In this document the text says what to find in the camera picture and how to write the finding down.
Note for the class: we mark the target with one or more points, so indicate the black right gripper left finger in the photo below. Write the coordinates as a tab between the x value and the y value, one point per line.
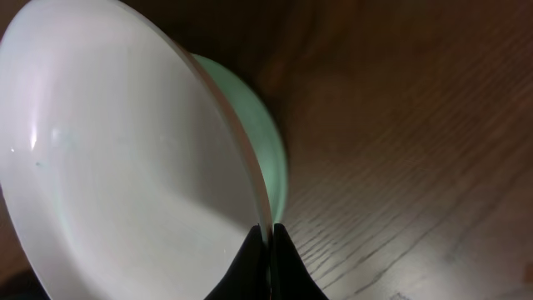
246	278

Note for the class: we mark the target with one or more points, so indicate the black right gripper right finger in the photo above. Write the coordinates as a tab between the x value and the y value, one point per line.
289	278

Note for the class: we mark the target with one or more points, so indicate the white plate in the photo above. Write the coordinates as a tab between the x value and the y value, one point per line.
126	172

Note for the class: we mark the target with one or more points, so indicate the mint green plate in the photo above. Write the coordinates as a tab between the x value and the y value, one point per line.
260	129

